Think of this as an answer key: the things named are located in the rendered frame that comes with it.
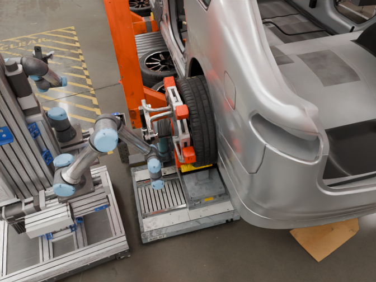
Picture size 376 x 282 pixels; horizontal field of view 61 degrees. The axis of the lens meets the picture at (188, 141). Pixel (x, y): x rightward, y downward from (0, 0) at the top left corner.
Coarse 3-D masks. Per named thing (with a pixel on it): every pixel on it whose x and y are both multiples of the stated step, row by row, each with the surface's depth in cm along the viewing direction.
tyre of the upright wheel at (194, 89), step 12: (180, 84) 217; (192, 84) 213; (204, 84) 212; (192, 96) 206; (204, 96) 207; (192, 108) 203; (204, 108) 204; (192, 120) 203; (204, 120) 203; (192, 132) 206; (204, 132) 204; (216, 132) 206; (204, 144) 208; (216, 144) 211; (204, 156) 215; (216, 156) 219
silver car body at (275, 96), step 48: (192, 0) 196; (240, 0) 156; (288, 0) 422; (192, 48) 216; (240, 48) 143; (288, 48) 275; (336, 48) 267; (240, 96) 142; (288, 96) 121; (336, 96) 229; (240, 144) 156; (288, 144) 134; (336, 144) 210; (240, 192) 174; (288, 192) 143; (336, 192) 143
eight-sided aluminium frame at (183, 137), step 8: (168, 88) 222; (176, 88) 222; (168, 96) 238; (176, 96) 216; (168, 104) 248; (176, 104) 208; (176, 120) 209; (184, 120) 207; (184, 128) 211; (184, 136) 207; (176, 144) 253; (176, 152) 250
